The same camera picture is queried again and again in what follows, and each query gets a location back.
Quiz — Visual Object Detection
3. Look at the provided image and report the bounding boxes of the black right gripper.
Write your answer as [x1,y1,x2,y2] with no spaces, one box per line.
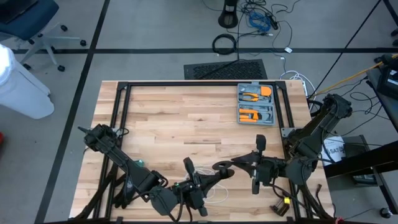
[231,134,287,194]

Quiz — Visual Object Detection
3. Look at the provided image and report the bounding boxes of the yellow power cable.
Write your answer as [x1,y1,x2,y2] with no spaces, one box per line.
[313,52,398,96]

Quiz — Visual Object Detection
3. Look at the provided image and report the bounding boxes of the thin black slanted pole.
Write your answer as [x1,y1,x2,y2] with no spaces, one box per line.
[310,0,383,98]

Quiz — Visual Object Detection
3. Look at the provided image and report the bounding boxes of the black metal table frame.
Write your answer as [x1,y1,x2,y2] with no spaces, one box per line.
[73,80,333,224]

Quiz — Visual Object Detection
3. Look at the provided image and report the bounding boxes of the office chair blue seat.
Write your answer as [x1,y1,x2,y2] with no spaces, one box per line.
[0,0,87,72]

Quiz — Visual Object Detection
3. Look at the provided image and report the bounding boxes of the black tripod stand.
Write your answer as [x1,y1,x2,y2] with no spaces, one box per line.
[197,7,242,80]

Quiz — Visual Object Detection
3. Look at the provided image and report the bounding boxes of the white bucket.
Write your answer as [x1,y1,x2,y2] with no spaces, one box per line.
[0,43,55,121]

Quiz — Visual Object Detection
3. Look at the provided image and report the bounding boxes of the black coiled cable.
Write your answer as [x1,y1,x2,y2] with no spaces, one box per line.
[211,33,239,56]

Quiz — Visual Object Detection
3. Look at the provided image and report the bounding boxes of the white cord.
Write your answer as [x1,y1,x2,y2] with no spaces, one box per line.
[185,164,230,205]

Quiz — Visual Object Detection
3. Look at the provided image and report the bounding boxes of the black cable yellow tag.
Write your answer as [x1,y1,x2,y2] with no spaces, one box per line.
[269,183,308,215]

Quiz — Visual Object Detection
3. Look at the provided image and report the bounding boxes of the black floor vent grate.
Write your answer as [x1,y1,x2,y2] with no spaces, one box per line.
[183,58,268,80]

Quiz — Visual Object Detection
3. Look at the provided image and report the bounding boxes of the black equipment cart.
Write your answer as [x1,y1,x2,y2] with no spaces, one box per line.
[366,52,398,131]

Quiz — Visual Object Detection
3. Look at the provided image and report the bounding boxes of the black power strip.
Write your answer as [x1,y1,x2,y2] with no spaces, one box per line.
[266,14,279,30]

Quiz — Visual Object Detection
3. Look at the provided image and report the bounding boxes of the orange handled pliers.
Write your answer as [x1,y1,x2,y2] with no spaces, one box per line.
[241,92,262,103]

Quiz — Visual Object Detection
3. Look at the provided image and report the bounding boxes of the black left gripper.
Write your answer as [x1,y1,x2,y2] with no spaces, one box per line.
[175,157,235,217]

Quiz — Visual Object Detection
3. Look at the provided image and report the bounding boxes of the blue coiled cable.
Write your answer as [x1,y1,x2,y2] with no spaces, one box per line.
[248,11,272,32]

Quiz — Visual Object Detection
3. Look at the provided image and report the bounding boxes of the black equipment box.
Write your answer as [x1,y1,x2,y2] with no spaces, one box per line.
[341,134,371,159]

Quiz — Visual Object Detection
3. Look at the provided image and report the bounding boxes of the white power strip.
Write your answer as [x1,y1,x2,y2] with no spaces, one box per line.
[300,77,311,98]

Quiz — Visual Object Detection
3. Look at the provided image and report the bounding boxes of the black tower stand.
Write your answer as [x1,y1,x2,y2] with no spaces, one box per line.
[218,0,239,29]

